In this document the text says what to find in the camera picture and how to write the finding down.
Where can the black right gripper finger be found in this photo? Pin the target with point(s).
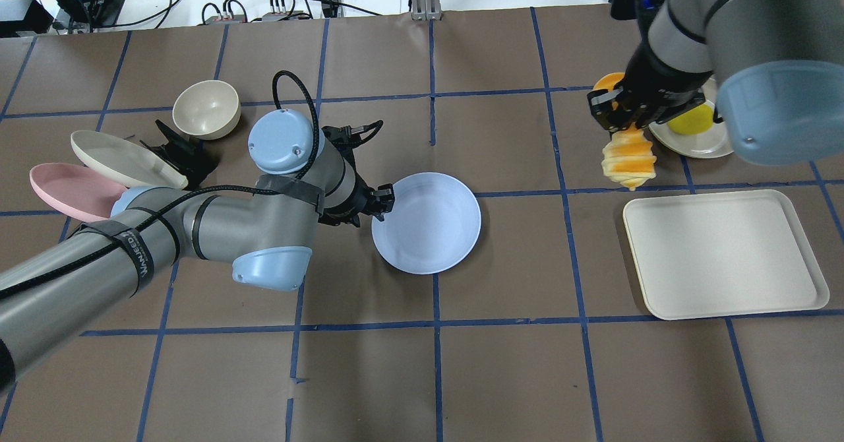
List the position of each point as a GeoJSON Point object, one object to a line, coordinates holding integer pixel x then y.
{"type": "Point", "coordinates": [603, 107]}

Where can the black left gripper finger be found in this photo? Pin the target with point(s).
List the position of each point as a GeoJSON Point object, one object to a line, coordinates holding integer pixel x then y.
{"type": "Point", "coordinates": [380, 201]}

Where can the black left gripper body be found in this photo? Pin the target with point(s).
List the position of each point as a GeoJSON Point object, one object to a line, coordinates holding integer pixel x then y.
{"type": "Point", "coordinates": [361, 196]}

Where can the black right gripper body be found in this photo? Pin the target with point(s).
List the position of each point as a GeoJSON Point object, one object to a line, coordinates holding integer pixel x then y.
{"type": "Point", "coordinates": [649, 79]}

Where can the orange striped bread roll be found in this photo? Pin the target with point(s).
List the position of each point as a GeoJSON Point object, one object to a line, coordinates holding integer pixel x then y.
{"type": "Point", "coordinates": [628, 159]}

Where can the blue plate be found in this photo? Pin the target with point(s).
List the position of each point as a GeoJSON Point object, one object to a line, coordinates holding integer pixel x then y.
{"type": "Point", "coordinates": [434, 224]}

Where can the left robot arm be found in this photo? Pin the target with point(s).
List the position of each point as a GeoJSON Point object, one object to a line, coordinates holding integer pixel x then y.
{"type": "Point", "coordinates": [266, 232]}

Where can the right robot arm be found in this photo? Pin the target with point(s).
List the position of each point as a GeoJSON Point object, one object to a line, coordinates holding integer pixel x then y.
{"type": "Point", "coordinates": [778, 65]}

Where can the white round plate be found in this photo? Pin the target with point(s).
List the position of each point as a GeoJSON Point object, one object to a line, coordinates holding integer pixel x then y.
{"type": "Point", "coordinates": [714, 143]}

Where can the cream plate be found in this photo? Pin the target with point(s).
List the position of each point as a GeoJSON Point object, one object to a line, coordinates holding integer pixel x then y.
{"type": "Point", "coordinates": [129, 164]}

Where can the pink plate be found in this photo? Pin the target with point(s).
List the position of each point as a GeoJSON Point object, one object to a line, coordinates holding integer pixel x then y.
{"type": "Point", "coordinates": [78, 192]}

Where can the yellow lemon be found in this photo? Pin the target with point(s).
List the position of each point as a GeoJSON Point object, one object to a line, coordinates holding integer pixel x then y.
{"type": "Point", "coordinates": [697, 120]}

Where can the cream bowl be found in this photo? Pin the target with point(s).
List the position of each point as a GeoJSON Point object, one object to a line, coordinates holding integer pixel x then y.
{"type": "Point", "coordinates": [207, 110]}

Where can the black dish rack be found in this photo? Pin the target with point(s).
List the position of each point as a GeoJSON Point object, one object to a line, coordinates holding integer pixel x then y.
{"type": "Point", "coordinates": [185, 156]}

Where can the white rectangular tray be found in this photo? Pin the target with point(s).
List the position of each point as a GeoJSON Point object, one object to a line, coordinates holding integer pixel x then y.
{"type": "Point", "coordinates": [722, 254]}

